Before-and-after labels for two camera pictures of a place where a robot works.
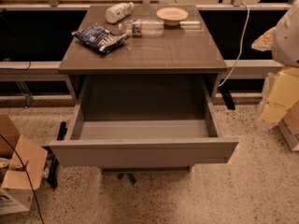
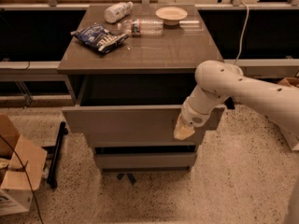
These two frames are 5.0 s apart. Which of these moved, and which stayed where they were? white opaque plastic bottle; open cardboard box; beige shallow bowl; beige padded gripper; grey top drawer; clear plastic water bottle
Moved: beige padded gripper; grey top drawer
Stayed: clear plastic water bottle; white opaque plastic bottle; beige shallow bowl; open cardboard box
